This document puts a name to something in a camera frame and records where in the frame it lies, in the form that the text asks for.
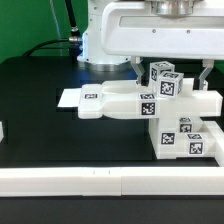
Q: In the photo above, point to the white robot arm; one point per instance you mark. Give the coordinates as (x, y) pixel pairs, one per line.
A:
(94, 56)

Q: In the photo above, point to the white marker base plate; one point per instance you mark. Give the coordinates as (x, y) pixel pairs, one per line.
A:
(70, 98)

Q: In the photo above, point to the white left rail stub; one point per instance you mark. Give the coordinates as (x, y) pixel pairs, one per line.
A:
(1, 132)

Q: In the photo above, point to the white right rail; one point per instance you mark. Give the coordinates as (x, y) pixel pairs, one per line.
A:
(218, 134)

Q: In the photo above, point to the white chair seat part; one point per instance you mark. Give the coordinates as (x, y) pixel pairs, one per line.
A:
(164, 134)

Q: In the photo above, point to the white chair back frame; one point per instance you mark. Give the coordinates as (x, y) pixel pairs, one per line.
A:
(124, 99)

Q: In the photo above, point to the white front rail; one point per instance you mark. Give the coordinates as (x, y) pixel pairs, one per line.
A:
(124, 181)

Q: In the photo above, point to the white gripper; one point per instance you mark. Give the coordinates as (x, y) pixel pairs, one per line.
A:
(137, 29)

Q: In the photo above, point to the white rail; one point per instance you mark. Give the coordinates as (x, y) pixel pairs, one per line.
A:
(124, 181)
(218, 134)

